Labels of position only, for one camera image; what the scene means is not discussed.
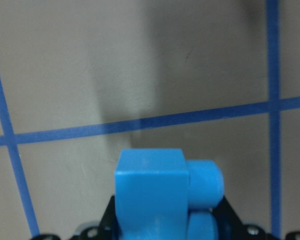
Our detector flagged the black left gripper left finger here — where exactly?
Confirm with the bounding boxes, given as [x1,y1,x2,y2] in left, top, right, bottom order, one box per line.
[98,195,117,240]

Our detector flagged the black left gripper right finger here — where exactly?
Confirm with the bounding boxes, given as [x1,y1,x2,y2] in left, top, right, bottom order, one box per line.
[212,195,243,240]

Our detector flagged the blue toy block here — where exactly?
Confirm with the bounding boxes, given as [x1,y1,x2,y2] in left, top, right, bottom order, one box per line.
[114,149,224,240]

